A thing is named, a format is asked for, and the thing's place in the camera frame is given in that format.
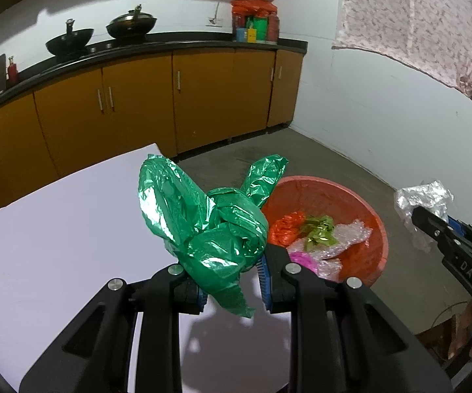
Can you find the clear plastic bag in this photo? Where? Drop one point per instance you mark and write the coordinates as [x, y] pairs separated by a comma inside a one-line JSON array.
[[416, 196]]

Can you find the yellow packet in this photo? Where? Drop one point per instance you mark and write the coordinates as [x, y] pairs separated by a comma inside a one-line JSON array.
[[252, 36]]

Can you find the wall socket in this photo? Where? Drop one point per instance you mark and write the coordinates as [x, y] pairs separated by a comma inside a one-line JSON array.
[[215, 21]]

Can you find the black kitchen countertop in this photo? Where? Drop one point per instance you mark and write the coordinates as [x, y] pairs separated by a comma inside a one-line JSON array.
[[178, 43]]

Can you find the green box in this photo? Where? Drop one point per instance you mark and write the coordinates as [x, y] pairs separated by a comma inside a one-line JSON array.
[[260, 28]]

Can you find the green plastic bag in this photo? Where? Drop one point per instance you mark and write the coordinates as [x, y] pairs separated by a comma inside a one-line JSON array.
[[203, 237]]

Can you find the dark red jar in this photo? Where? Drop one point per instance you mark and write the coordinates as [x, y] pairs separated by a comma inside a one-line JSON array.
[[238, 20], [275, 28]]

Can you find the pink floral cloth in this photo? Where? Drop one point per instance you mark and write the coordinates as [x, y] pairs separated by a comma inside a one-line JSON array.
[[403, 16]]

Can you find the pink plastic bag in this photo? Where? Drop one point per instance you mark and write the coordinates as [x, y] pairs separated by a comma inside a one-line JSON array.
[[301, 258]]

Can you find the orange plastic bag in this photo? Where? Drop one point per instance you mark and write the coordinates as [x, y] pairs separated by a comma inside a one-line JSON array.
[[285, 229]]

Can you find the black wok with lid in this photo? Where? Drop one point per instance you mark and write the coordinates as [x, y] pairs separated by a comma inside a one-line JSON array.
[[131, 26]]

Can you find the wooden lower kitchen cabinet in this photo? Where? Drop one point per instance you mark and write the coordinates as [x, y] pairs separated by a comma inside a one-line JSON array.
[[137, 102]]

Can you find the red bottle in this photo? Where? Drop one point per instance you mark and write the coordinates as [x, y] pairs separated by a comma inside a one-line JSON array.
[[12, 73]]

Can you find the red plastic basket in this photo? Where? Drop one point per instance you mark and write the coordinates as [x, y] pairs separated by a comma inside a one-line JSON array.
[[334, 190]]

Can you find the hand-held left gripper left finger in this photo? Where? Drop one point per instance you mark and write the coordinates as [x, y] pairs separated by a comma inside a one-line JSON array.
[[200, 301]]

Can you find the small green foil wrapper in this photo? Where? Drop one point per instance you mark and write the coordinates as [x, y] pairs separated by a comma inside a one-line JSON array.
[[317, 233]]

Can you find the clear bubble wrap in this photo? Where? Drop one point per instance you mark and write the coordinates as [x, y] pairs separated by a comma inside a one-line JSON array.
[[350, 233]]

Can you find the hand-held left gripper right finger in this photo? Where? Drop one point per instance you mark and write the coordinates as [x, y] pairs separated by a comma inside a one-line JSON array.
[[263, 284]]

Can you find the black open wok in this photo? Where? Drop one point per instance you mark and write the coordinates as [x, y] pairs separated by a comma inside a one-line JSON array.
[[70, 43]]

